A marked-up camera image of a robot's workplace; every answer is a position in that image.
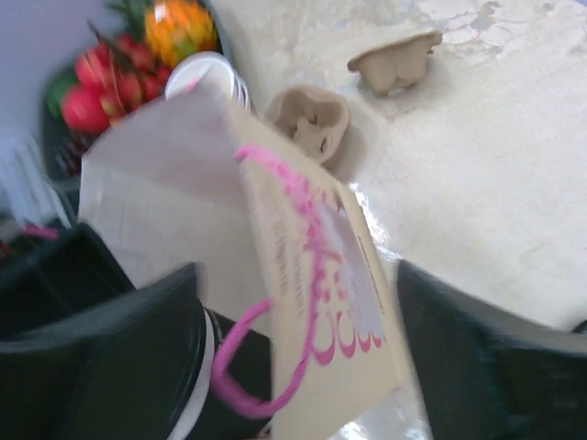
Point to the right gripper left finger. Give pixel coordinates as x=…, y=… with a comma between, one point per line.
x=122, y=369

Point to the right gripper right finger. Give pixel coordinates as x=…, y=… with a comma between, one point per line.
x=485, y=373

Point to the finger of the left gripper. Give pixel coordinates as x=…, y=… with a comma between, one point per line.
x=59, y=279

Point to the dark paper coffee cup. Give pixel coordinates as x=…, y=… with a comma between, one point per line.
x=208, y=412

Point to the pink beige paper bag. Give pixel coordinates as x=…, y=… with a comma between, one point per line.
x=283, y=246

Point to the single cardboard cup carrier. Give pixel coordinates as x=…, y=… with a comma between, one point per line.
x=395, y=66

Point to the dark green fruit tray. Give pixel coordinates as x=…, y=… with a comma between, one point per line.
x=61, y=165

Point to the red apple front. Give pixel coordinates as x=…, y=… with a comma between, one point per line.
x=82, y=111

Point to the green lime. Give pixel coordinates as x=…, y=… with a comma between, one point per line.
x=58, y=87

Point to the toy pineapple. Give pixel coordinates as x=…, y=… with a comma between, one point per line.
x=172, y=29

